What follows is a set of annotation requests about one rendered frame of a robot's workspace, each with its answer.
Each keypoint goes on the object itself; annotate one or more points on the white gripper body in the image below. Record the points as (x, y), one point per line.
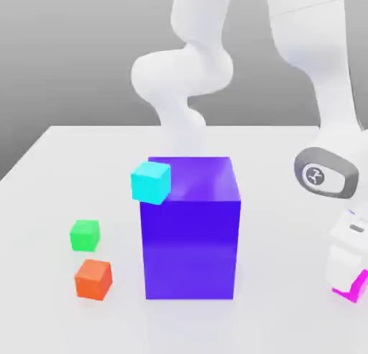
(342, 266)

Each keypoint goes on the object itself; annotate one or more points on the small magenta cube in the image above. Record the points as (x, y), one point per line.
(355, 293)

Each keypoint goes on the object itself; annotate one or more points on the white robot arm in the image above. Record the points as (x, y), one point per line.
(184, 72)

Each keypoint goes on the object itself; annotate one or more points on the small cyan cube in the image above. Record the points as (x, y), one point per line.
(149, 183)

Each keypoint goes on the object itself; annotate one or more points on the small orange cube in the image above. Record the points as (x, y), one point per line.
(92, 280)

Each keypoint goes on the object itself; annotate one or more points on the small green cube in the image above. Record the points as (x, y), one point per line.
(84, 235)

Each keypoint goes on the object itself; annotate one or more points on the large blue box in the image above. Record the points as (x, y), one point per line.
(189, 244)

